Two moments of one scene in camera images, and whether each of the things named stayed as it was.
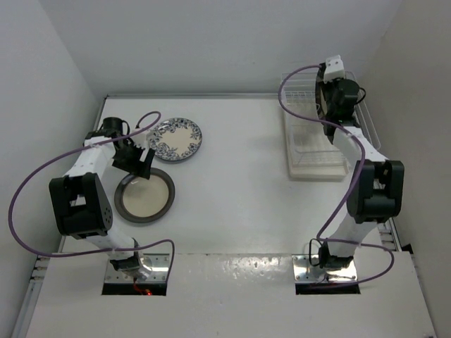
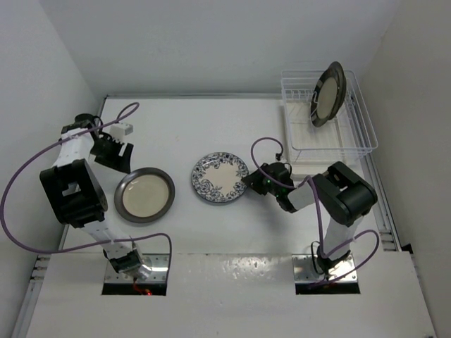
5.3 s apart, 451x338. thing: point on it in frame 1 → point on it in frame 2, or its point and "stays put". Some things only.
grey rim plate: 141,200 stays put
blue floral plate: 175,139 → 217,177
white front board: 222,296 stays put
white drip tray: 311,154 stays put
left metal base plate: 160,272 stays put
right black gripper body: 332,87 → 265,189
